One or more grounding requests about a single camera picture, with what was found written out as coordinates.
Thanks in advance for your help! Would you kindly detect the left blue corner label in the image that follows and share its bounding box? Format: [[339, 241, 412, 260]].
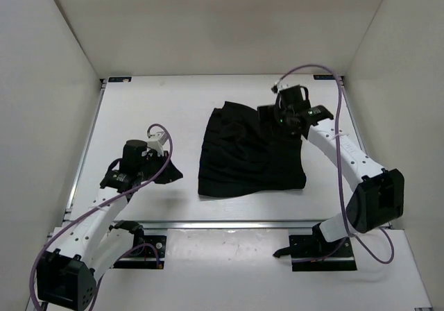
[[108, 76, 132, 83]]

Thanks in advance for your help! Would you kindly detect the right wrist camera connector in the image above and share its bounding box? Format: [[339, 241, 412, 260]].
[[271, 81, 289, 94]]

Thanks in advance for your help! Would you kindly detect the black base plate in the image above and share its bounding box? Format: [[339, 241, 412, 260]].
[[289, 235, 357, 272], [113, 235, 167, 270]]

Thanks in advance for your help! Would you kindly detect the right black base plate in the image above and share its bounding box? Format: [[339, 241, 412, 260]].
[[289, 235, 357, 272]]

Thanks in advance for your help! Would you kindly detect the blue corner label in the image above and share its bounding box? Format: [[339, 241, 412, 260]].
[[108, 76, 132, 83], [313, 74, 334, 81]]

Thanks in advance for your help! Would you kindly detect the black pleated skirt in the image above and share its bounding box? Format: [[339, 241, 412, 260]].
[[198, 101, 307, 198]]

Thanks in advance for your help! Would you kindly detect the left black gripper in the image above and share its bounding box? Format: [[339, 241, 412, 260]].
[[140, 148, 184, 182]]

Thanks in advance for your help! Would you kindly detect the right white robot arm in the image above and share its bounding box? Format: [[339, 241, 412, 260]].
[[257, 85, 404, 261]]

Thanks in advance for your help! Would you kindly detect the right blue corner label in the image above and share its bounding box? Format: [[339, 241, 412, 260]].
[[313, 74, 334, 81]]

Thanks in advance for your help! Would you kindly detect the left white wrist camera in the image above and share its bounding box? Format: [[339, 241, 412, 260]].
[[146, 131, 168, 156]]

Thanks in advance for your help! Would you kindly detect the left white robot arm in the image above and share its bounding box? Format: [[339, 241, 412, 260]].
[[33, 132, 183, 310]]

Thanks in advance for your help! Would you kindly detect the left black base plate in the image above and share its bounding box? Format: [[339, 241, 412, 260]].
[[113, 235, 167, 270]]

